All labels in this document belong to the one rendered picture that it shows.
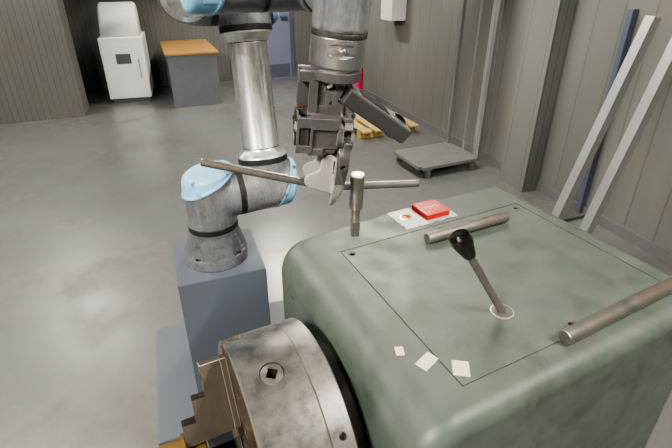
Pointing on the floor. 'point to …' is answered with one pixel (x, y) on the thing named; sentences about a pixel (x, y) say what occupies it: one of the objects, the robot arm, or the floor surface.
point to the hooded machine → (124, 52)
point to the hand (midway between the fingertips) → (335, 196)
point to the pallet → (374, 128)
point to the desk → (192, 72)
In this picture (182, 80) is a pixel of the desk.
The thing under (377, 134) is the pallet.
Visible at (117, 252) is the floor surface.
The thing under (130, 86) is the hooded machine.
